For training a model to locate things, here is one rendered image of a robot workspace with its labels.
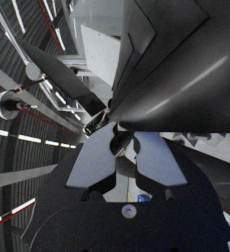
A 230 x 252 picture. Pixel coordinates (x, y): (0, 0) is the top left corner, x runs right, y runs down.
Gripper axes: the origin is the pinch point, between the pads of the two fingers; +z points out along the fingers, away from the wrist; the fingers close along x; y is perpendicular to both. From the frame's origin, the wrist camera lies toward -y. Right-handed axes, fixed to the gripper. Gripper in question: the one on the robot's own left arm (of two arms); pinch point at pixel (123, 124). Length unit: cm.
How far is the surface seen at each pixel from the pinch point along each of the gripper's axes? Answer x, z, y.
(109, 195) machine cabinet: -70, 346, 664
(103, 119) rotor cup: -4.4, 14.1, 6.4
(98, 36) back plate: -8.4, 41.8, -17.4
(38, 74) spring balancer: -66, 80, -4
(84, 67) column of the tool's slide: -26, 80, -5
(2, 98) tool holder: -27.0, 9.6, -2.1
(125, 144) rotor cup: 0.7, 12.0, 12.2
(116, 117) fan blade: -0.9, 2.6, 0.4
